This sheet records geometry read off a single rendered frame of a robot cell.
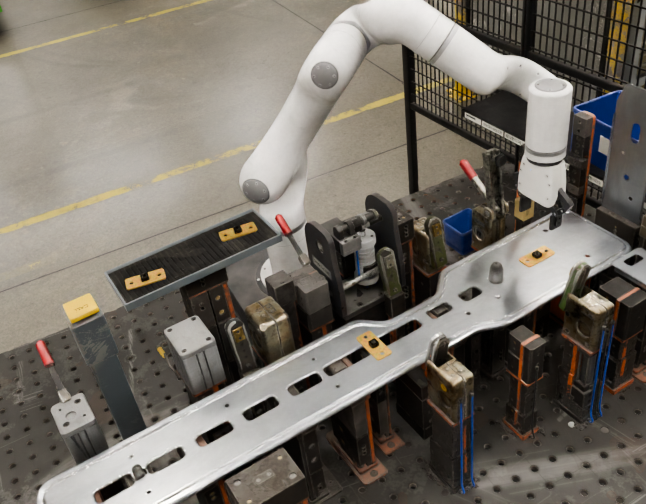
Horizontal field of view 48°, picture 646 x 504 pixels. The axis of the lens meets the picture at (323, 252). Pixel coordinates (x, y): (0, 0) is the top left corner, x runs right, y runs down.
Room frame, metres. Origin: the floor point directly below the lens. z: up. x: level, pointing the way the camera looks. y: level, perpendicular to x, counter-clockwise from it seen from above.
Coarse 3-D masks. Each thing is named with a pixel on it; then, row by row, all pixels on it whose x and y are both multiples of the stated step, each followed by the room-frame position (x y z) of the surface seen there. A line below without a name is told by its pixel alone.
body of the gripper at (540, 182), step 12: (528, 168) 1.31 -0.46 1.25; (540, 168) 1.28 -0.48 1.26; (552, 168) 1.26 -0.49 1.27; (564, 168) 1.27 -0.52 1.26; (528, 180) 1.31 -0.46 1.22; (540, 180) 1.28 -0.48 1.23; (552, 180) 1.25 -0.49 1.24; (564, 180) 1.27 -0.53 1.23; (528, 192) 1.30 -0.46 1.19; (540, 192) 1.27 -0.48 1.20; (552, 192) 1.25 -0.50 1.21; (552, 204) 1.25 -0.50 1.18
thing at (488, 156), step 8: (488, 152) 1.45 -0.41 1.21; (496, 152) 1.45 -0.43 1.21; (488, 160) 1.43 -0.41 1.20; (496, 160) 1.41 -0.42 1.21; (504, 160) 1.42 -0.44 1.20; (488, 168) 1.43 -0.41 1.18; (496, 168) 1.45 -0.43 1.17; (488, 176) 1.43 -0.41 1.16; (496, 176) 1.44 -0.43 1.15; (488, 184) 1.43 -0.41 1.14; (496, 184) 1.44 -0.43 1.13; (488, 192) 1.43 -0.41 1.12; (496, 192) 1.44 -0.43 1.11; (488, 200) 1.43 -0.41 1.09; (496, 200) 1.44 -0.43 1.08; (504, 208) 1.43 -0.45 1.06
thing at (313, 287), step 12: (300, 276) 1.27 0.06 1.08; (312, 276) 1.26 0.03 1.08; (300, 288) 1.22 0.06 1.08; (312, 288) 1.22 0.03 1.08; (324, 288) 1.22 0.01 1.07; (300, 300) 1.23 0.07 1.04; (312, 300) 1.21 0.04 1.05; (324, 300) 1.22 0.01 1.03; (300, 312) 1.23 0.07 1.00; (312, 312) 1.21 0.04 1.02; (324, 312) 1.22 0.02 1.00; (300, 324) 1.26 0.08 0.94; (312, 324) 1.20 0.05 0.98; (324, 324) 1.22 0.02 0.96; (312, 336) 1.21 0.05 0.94; (312, 384) 1.24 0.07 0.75
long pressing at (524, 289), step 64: (512, 256) 1.32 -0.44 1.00; (576, 256) 1.29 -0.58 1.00; (448, 320) 1.14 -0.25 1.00; (512, 320) 1.11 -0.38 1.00; (256, 384) 1.03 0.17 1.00; (320, 384) 1.01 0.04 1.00; (384, 384) 0.99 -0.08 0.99; (128, 448) 0.92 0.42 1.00; (192, 448) 0.89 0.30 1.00; (256, 448) 0.87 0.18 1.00
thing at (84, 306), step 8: (88, 296) 1.20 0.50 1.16; (64, 304) 1.18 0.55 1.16; (72, 304) 1.18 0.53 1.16; (80, 304) 1.17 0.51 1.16; (88, 304) 1.17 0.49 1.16; (96, 304) 1.17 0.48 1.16; (72, 312) 1.15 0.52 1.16; (80, 312) 1.15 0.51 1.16; (88, 312) 1.15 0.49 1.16; (96, 312) 1.15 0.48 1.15; (72, 320) 1.13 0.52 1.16
